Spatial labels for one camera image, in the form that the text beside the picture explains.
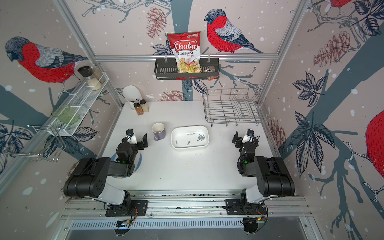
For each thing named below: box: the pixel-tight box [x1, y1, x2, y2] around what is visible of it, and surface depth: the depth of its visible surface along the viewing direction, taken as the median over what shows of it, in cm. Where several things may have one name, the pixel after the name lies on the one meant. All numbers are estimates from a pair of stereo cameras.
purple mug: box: [152, 122, 166, 141], surface depth 97 cm
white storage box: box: [171, 125, 210, 150], surface depth 101 cm
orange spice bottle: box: [133, 102, 144, 116], surface depth 113 cm
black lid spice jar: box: [77, 65, 102, 91], surface depth 83 cm
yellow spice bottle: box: [139, 99, 149, 113], surface depth 113 cm
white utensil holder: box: [123, 85, 143, 110], surface depth 113 cm
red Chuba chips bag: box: [167, 31, 202, 74], surface depth 83 cm
